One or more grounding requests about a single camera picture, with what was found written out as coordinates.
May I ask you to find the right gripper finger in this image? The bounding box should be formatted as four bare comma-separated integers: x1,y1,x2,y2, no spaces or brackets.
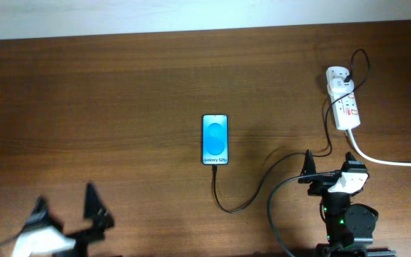
300,149,316,176
340,151,367,173

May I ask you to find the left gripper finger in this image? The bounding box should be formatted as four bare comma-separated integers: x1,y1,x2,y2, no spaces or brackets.
83,183,109,220
23,196,64,232

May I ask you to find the blue screen Samsung smartphone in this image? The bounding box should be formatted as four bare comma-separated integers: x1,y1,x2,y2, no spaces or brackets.
201,114,229,166

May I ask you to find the black USB charging cable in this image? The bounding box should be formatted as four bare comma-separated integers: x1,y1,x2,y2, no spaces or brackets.
210,48,371,214

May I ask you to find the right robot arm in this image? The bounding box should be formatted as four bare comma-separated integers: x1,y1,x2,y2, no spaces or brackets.
298,151,396,257

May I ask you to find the white USB charger plug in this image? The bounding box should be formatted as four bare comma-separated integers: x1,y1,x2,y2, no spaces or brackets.
328,78,355,96

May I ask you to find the white power strip cord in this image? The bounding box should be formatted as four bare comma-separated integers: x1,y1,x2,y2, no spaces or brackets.
346,128,411,169

